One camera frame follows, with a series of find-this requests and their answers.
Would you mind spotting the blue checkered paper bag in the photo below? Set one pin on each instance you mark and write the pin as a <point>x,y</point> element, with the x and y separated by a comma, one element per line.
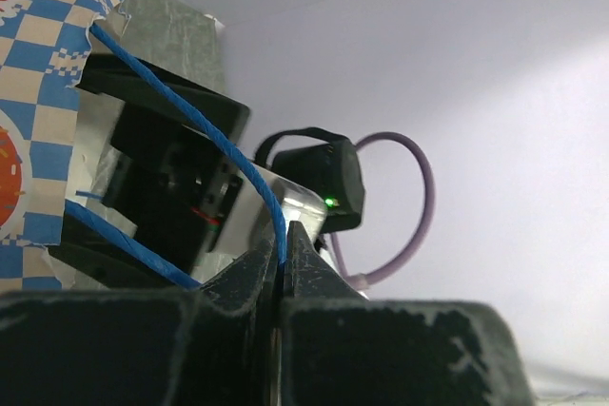
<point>49,156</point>

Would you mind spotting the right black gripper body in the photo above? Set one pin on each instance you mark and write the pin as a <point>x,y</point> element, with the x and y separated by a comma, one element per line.
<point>172,182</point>

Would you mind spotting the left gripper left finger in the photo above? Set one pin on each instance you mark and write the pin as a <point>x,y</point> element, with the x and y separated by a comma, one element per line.
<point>142,347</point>

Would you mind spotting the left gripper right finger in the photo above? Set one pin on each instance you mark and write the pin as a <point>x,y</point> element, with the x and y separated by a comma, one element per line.
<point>338,348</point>

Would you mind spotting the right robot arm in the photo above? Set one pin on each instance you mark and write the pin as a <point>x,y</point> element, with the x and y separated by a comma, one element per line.
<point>319,185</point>

